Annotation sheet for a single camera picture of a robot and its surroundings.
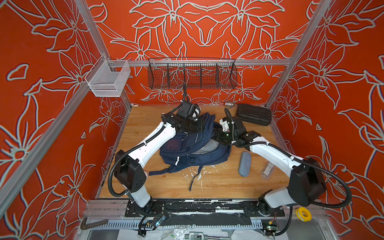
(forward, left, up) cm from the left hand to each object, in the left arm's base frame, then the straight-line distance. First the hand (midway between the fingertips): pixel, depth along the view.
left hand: (205, 125), depth 77 cm
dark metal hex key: (-45, +56, -23) cm, 75 cm away
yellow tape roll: (-34, -49, -24) cm, 64 cm away
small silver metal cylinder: (+39, -21, -20) cm, 49 cm away
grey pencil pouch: (-10, -25, -22) cm, 35 cm away
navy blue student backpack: (-9, +5, -10) cm, 14 cm away
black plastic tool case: (+25, -39, -16) cm, 49 cm away
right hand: (-1, -2, -7) cm, 8 cm away
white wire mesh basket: (+29, +63, +7) cm, 70 cm away
